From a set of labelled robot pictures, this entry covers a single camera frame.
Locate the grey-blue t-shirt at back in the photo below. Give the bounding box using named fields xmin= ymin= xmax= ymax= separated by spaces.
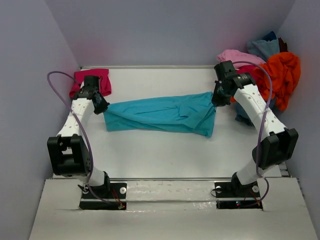
xmin=246 ymin=39 xmax=280 ymax=62

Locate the folded magenta t-shirt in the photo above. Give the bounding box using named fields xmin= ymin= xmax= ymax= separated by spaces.
xmin=74 ymin=68 xmax=112 ymax=97

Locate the magenta t-shirt in pile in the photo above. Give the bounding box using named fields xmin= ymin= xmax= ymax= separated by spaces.
xmin=236 ymin=65 xmax=257 ymax=76

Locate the dark blue t-shirt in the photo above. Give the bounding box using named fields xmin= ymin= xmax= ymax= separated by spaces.
xmin=262 ymin=31 xmax=278 ymax=42

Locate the turquoise t-shirt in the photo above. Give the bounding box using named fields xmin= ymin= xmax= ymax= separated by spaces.
xmin=103 ymin=91 xmax=216 ymax=138

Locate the orange t-shirt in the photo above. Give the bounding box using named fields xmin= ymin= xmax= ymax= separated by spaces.
xmin=253 ymin=52 xmax=301 ymax=111

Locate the pink t-shirt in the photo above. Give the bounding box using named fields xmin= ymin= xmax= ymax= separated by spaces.
xmin=216 ymin=49 xmax=266 ymax=69

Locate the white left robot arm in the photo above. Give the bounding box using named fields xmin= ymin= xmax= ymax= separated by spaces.
xmin=47 ymin=75 xmax=111 ymax=201

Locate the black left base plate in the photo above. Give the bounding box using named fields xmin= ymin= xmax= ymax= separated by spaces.
xmin=77 ymin=181 xmax=127 ymax=211

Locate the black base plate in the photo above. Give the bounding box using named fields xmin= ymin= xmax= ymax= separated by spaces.
xmin=210 ymin=181 xmax=263 ymax=210
xmin=77 ymin=181 xmax=127 ymax=211

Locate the maroon t-shirt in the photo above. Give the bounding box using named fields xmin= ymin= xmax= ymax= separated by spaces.
xmin=278 ymin=37 xmax=288 ymax=53

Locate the slate blue t-shirt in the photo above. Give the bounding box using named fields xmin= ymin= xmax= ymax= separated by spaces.
xmin=234 ymin=102 xmax=254 ymax=126

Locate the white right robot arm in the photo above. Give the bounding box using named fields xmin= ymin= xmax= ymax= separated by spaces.
xmin=211 ymin=60 xmax=299 ymax=196

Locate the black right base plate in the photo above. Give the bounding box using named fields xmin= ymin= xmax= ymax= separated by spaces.
xmin=210 ymin=181 xmax=263 ymax=210

